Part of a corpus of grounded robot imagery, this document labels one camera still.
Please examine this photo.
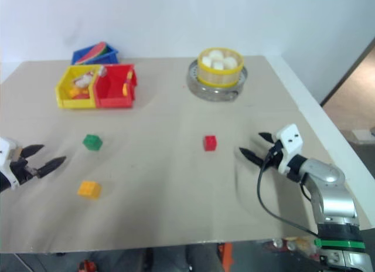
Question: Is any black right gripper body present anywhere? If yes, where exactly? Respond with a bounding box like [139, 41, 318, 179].
[263, 140, 284, 169]

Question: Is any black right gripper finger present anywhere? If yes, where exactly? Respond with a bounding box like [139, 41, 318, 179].
[238, 147, 267, 168]
[258, 132, 278, 145]

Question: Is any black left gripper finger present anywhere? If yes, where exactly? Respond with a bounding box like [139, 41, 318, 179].
[36, 156, 67, 179]
[21, 144, 45, 159]

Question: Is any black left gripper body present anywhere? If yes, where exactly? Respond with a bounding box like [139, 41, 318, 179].
[8, 157, 40, 185]

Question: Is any yellow cube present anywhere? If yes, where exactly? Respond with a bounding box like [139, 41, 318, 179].
[77, 180, 103, 200]

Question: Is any red cube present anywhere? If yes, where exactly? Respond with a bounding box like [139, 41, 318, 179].
[203, 135, 218, 152]

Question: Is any green cube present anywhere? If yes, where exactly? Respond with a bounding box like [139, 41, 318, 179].
[83, 133, 104, 152]

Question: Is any white table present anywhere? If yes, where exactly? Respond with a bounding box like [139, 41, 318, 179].
[262, 54, 375, 232]

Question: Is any yellow plastic storage bin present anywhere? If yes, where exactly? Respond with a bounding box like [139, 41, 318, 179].
[55, 64, 102, 110]

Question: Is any yellow and orange toy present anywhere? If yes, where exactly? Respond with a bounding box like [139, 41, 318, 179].
[68, 88, 90, 100]

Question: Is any yellow bamboo steamer basket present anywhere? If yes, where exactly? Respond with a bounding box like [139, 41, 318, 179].
[197, 46, 245, 88]

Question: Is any white and red toy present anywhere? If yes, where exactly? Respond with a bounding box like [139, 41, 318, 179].
[71, 72, 95, 90]

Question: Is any small white box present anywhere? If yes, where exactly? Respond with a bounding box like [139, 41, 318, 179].
[351, 128, 371, 141]

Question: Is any pile of colourful bottles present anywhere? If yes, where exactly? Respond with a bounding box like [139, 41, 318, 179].
[264, 236, 321, 260]

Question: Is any beige table cover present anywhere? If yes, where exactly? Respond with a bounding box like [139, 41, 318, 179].
[0, 55, 371, 254]

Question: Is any red plastic storage bin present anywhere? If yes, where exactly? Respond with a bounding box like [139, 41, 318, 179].
[93, 63, 138, 110]

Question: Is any small red orange object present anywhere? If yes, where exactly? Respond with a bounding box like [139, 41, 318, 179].
[77, 259, 98, 272]

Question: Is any orange toy carrot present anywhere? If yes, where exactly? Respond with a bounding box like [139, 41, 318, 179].
[121, 72, 134, 97]

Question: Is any toy watermelon slice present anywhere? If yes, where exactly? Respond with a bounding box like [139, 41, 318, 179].
[75, 41, 109, 64]

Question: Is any blue plastic storage bin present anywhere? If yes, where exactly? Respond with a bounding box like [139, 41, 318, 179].
[71, 43, 120, 66]

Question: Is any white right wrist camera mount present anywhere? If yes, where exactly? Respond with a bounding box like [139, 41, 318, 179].
[276, 124, 304, 175]

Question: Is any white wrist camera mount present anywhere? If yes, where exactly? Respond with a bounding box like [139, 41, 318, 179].
[0, 137, 23, 186]
[276, 124, 304, 175]

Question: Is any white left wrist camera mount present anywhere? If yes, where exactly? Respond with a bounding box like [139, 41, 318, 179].
[0, 137, 23, 186]

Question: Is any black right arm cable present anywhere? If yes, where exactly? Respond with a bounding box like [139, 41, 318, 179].
[257, 148, 321, 238]

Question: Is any orange upright post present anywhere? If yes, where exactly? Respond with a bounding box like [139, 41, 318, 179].
[216, 242, 234, 272]

